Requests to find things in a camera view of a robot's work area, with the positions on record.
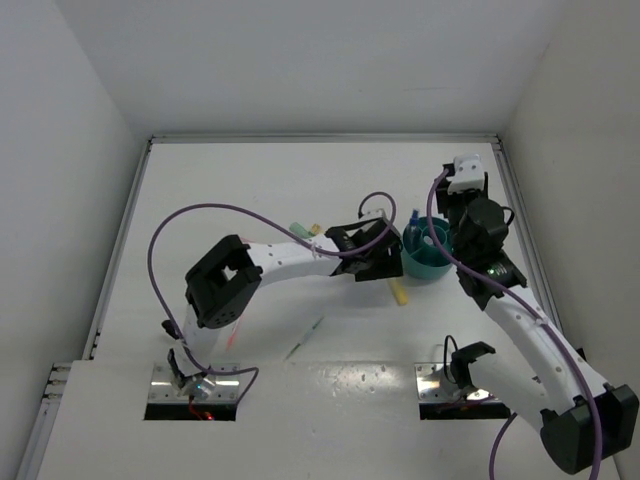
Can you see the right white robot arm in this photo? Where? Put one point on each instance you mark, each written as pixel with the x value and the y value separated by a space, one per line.
pixel 581 417

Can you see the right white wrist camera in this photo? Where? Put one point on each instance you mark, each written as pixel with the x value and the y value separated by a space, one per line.
pixel 468 174

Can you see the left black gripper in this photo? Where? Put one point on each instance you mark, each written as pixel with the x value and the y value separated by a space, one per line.
pixel 389 264

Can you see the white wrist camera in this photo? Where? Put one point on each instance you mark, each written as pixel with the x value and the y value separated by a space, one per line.
pixel 372 214
pixel 468 174

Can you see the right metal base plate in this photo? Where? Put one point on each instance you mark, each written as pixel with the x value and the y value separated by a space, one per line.
pixel 434 388

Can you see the pink pen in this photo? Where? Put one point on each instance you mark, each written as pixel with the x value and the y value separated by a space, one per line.
pixel 231 339

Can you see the blue correction tape pen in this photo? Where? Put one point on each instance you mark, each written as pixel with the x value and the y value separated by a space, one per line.
pixel 412 232

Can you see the metal base plate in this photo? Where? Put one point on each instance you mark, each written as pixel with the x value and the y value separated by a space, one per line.
pixel 434 388
pixel 164 388

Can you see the yellow highlighter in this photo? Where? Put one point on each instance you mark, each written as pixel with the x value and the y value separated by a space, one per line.
pixel 398 291

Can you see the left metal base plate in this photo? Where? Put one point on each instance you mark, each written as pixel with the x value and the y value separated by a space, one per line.
pixel 164 388

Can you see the green pen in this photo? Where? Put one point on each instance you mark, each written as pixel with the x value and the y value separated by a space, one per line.
pixel 304 338

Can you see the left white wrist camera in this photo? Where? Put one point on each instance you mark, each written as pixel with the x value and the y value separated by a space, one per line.
pixel 372 214

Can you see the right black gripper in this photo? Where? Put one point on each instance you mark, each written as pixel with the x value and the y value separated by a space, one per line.
pixel 443 197

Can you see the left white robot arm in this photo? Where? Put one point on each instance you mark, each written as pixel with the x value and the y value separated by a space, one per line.
pixel 222 283

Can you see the teal round divided container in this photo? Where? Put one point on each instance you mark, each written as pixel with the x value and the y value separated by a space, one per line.
pixel 428 263

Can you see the green highlighter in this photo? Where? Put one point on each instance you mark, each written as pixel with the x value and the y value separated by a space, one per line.
pixel 300 231

